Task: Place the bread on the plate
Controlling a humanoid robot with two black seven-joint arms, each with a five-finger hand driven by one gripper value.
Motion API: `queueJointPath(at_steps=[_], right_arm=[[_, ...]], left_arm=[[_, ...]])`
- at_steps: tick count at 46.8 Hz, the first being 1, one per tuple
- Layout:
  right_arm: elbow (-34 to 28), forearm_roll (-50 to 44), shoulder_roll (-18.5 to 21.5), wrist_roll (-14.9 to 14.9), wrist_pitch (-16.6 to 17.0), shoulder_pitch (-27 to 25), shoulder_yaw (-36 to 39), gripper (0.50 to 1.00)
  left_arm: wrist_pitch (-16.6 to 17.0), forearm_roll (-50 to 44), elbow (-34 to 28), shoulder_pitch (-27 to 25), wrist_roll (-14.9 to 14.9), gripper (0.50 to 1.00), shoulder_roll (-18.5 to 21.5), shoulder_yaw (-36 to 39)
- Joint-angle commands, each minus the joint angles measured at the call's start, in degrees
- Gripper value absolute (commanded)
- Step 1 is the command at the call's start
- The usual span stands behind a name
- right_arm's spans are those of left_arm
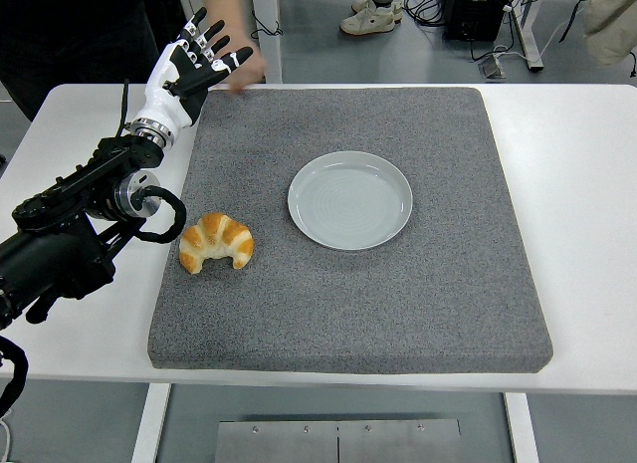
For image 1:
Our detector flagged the golden croissant bread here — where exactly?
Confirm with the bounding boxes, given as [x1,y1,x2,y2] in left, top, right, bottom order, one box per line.
[178,212,256,275]

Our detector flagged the white floor cable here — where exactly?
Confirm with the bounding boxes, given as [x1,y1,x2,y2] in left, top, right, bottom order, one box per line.
[490,19,568,65]

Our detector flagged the beige fabric bag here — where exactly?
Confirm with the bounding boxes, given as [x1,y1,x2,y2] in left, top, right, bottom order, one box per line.
[581,0,637,67]

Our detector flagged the white upright post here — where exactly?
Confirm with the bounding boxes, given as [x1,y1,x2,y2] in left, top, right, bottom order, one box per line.
[248,0,284,85]

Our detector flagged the white table leg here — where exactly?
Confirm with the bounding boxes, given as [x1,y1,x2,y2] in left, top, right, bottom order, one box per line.
[503,391,541,463]
[129,382,173,463]

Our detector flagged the person's white shoe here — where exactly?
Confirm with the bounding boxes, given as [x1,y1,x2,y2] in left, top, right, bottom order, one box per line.
[350,0,404,22]
[339,3,396,36]

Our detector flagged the black cable bundle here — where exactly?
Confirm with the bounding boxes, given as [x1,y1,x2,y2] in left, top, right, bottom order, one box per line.
[401,0,449,27]

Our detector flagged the person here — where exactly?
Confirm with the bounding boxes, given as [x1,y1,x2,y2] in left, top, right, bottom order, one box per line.
[0,0,203,123]

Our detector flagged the grey speckled mat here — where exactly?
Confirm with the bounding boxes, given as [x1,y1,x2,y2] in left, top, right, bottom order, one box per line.
[147,87,554,375]

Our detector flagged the white desk leg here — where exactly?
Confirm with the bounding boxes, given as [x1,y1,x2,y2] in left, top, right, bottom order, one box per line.
[512,0,544,74]

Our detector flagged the small grey floor box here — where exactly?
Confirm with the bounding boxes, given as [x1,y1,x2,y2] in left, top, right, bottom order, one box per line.
[477,54,508,81]

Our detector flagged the thin white cord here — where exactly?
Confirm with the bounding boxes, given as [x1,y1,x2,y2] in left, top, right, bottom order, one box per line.
[0,405,14,463]

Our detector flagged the black computer case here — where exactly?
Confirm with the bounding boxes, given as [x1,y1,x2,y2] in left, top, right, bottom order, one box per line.
[442,0,514,42]

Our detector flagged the person's hand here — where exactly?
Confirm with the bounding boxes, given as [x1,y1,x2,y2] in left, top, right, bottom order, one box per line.
[214,27,269,95]

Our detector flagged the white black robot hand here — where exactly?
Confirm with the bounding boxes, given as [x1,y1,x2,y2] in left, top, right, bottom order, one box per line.
[129,6,255,131]

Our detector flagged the thin black cable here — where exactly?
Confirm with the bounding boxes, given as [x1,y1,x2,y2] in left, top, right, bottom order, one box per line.
[250,9,284,40]

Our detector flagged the round grey plate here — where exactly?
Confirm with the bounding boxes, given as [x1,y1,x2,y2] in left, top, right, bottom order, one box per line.
[287,150,414,252]

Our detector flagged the grey metal plate with screws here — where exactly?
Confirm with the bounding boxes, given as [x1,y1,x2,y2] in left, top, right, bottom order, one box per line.
[214,418,464,463]

